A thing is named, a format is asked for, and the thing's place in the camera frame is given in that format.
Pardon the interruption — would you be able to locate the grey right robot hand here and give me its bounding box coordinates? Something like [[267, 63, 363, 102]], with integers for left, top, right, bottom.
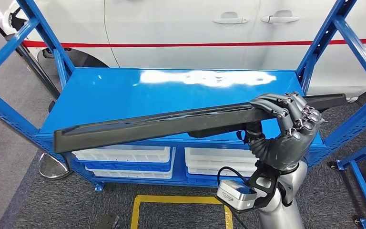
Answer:
[[244, 92, 324, 173]]

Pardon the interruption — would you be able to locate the long black plastic part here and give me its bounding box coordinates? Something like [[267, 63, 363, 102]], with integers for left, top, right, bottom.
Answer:
[[52, 93, 348, 154]]

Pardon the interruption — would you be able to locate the blue metal shelf rack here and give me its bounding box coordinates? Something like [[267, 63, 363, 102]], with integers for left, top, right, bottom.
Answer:
[[0, 0, 366, 192]]

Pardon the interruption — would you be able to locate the blue wheeled rack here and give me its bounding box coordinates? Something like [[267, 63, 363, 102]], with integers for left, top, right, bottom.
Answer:
[[328, 135, 366, 229]]

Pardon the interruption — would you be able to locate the white car with red stripe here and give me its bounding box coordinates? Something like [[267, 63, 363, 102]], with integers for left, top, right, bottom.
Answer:
[[1, 0, 366, 99]]

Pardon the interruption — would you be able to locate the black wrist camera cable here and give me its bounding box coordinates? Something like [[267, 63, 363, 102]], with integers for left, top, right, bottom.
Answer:
[[217, 167, 250, 187]]

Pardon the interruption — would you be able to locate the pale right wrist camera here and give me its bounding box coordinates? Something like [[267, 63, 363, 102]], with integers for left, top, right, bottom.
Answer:
[[215, 161, 280, 213]]

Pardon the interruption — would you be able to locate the chrome stanchion post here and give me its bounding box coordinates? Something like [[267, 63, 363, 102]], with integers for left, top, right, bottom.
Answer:
[[0, 4, 61, 113], [38, 152, 73, 180]]

